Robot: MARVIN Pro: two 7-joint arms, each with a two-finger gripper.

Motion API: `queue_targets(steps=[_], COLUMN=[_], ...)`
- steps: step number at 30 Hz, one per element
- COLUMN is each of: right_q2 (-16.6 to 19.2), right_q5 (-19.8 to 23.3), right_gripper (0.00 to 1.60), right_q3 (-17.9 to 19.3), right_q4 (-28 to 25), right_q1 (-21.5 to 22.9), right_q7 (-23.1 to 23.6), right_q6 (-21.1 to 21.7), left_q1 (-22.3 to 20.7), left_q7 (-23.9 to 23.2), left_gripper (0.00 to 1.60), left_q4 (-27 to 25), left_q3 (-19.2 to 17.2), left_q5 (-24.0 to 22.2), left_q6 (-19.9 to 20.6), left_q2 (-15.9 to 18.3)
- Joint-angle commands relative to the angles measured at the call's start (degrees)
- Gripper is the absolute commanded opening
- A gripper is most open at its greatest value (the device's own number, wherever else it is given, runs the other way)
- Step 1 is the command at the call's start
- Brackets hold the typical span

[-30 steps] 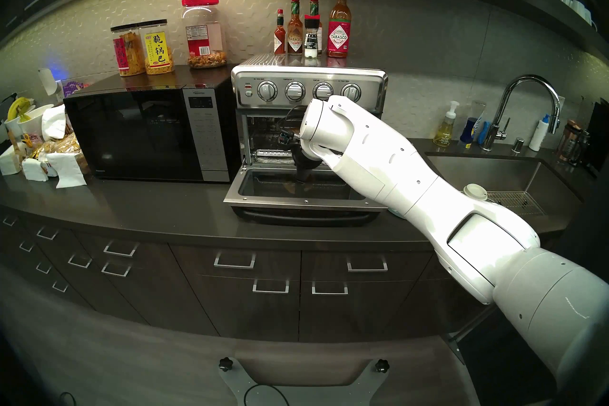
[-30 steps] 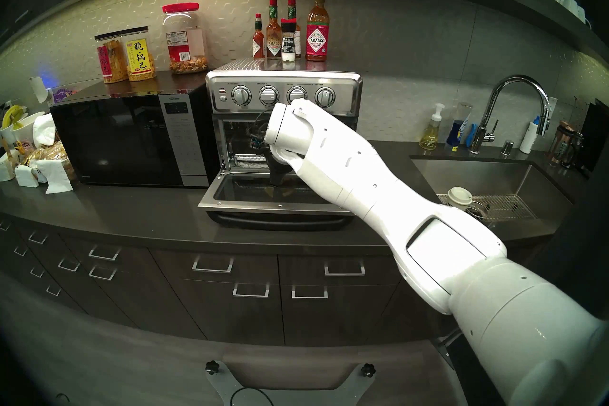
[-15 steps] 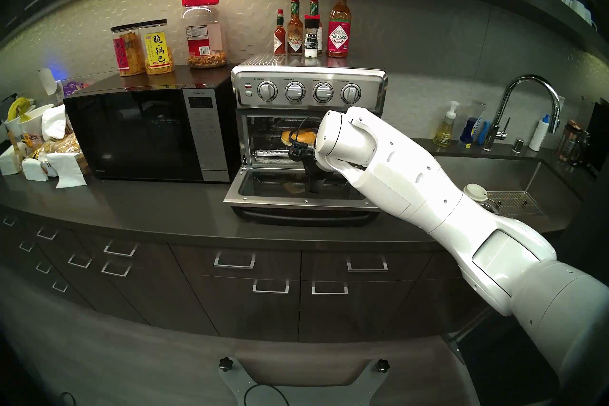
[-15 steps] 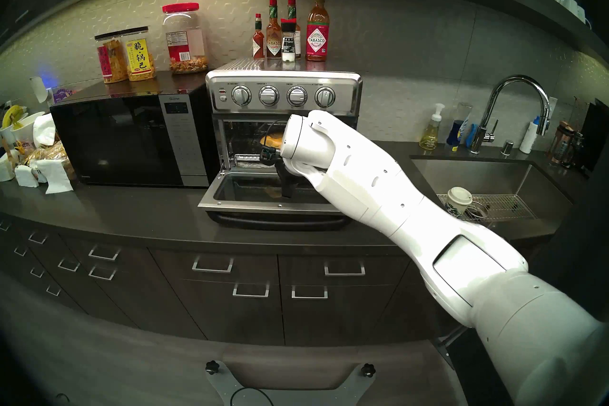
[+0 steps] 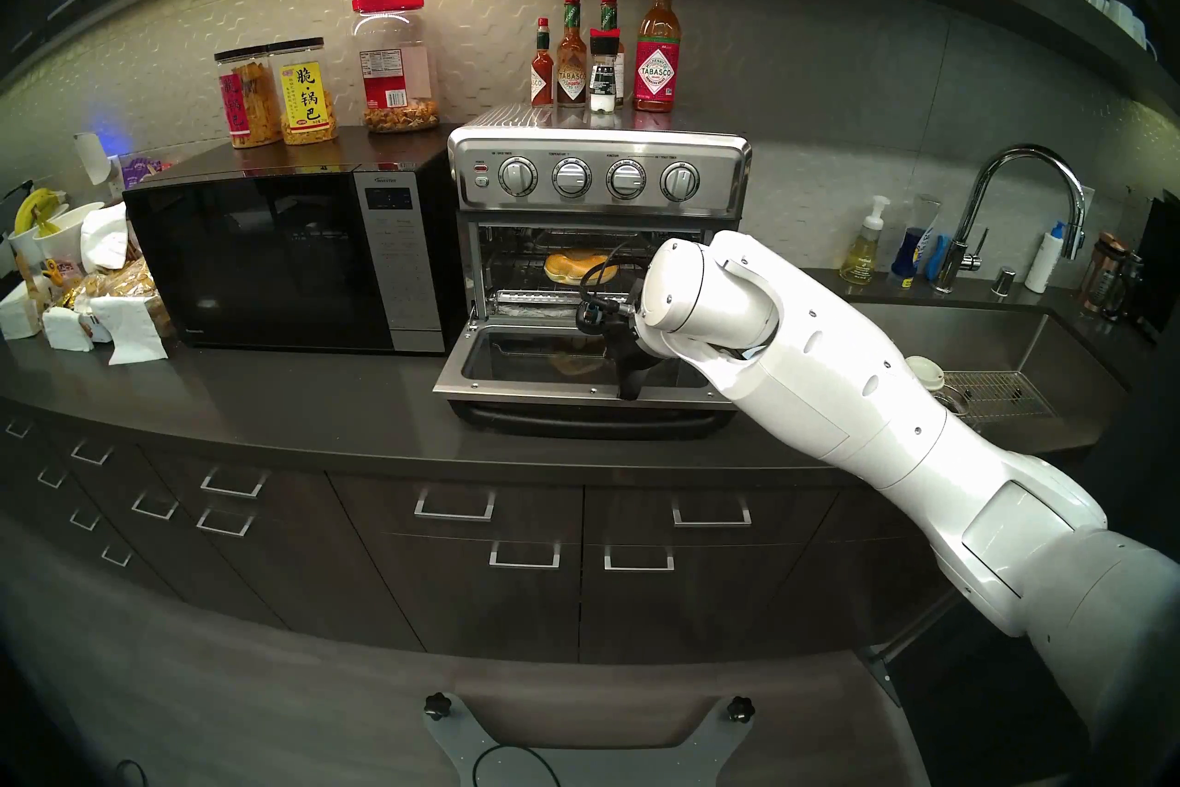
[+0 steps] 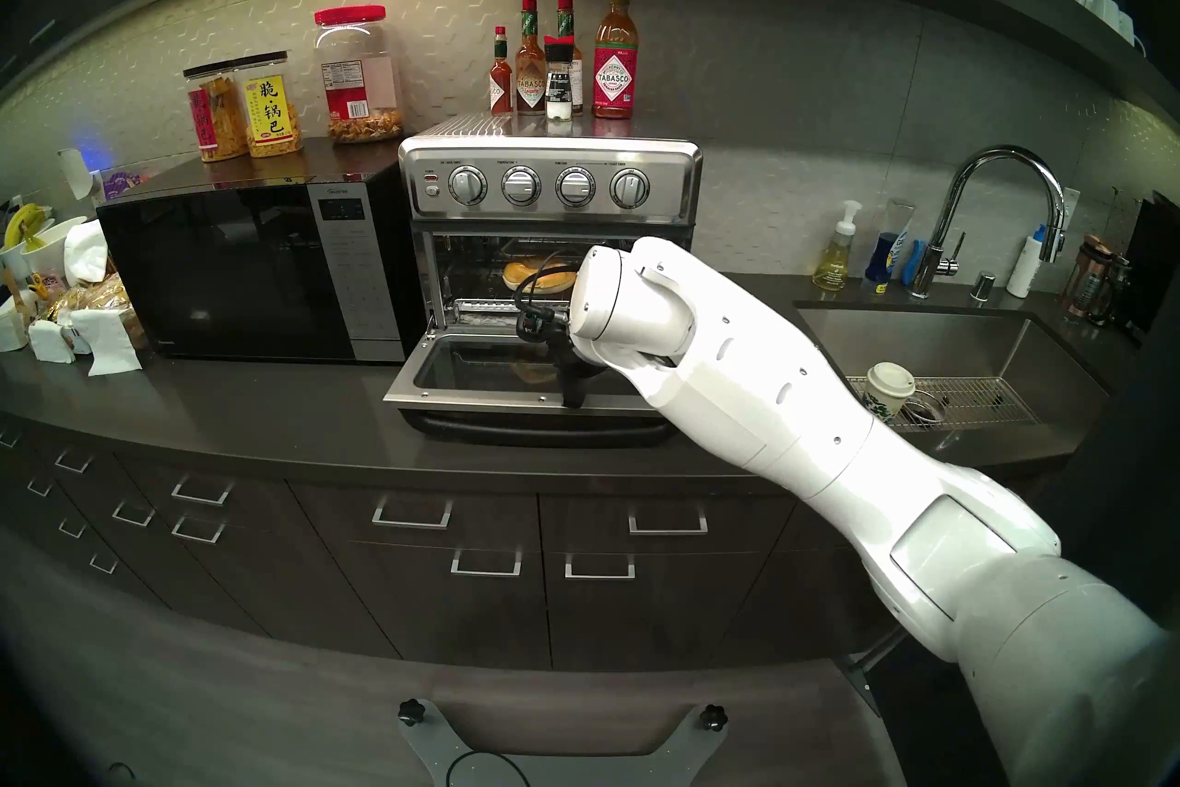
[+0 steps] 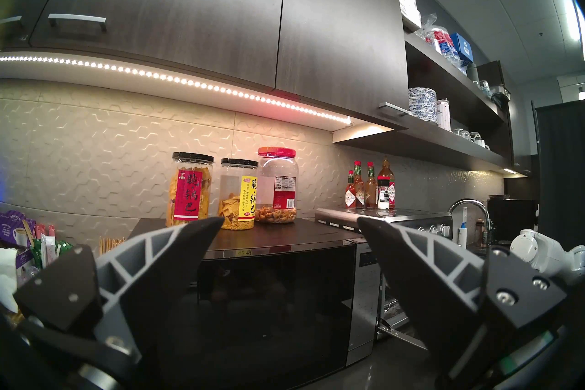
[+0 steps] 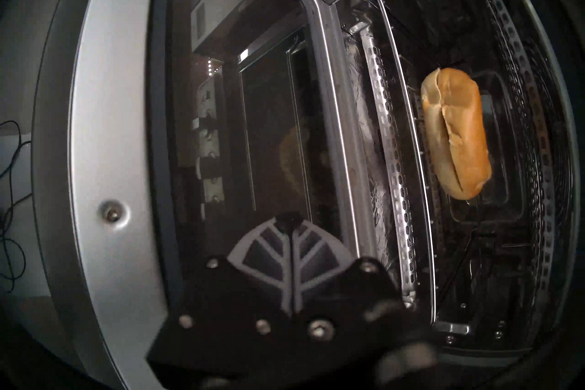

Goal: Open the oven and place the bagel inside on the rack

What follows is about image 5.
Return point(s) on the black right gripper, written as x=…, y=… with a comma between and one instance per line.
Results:
x=627, y=333

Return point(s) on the golden brown bagel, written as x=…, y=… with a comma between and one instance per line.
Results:
x=564, y=267

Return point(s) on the glass toaster oven door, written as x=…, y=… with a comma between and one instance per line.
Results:
x=479, y=390

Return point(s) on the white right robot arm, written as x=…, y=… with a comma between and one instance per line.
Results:
x=876, y=407

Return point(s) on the silver oven knob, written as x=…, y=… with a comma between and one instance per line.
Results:
x=626, y=178
x=572, y=177
x=518, y=176
x=679, y=181

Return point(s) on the stainless steel toaster oven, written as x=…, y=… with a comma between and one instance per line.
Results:
x=599, y=144

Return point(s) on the foil covered crumb tray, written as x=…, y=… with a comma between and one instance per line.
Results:
x=535, y=315

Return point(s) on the yellow soap pump bottle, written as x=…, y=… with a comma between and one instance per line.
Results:
x=860, y=260

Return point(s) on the medium Tabasco sauce bottle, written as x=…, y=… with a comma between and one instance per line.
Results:
x=572, y=75
x=608, y=11

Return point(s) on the large orange Tabasco bottle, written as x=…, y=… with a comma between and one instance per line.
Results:
x=656, y=71

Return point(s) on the small red hot sauce bottle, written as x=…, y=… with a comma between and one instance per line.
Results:
x=543, y=80

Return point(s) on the blue dish soap bottle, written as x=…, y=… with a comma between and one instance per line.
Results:
x=911, y=252

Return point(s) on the paper cup white lid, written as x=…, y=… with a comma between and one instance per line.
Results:
x=926, y=370

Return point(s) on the stainless steel sink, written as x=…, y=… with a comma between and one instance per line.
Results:
x=968, y=333

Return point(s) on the dark wood drawer cabinet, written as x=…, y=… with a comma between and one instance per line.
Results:
x=415, y=601

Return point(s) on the clear jar red lid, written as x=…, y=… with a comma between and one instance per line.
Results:
x=395, y=71

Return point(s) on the black Panasonic microwave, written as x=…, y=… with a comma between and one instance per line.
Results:
x=258, y=269

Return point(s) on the small chrome sink fitting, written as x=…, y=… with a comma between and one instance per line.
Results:
x=1003, y=283

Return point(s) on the black star knob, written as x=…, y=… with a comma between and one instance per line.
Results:
x=740, y=710
x=438, y=706

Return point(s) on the snack jar yellow label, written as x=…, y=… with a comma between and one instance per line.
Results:
x=306, y=101

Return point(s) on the white bottle blue cap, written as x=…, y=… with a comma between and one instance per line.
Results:
x=1044, y=267

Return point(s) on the snack jar red label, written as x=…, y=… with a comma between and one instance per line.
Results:
x=247, y=103

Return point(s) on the chrome gooseneck faucet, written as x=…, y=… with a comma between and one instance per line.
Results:
x=1034, y=152

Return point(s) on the grey robot mounting plate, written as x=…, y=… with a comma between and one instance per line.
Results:
x=456, y=748

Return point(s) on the glass copper French press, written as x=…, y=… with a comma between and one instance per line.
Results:
x=1106, y=278

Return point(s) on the clear bag of bread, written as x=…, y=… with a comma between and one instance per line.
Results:
x=124, y=283

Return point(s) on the purple box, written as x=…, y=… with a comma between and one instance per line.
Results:
x=143, y=169

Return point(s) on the white upright tissue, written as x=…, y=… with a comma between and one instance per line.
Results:
x=106, y=236

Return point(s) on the small folded white napkin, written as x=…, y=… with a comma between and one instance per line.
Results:
x=69, y=329

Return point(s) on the white bowl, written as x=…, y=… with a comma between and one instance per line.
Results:
x=64, y=236

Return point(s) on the white mug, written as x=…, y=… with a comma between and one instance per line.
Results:
x=1143, y=38
x=1120, y=15

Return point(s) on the yellow banana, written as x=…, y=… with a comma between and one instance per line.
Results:
x=37, y=206

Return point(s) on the small white container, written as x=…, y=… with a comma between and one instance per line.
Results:
x=18, y=317

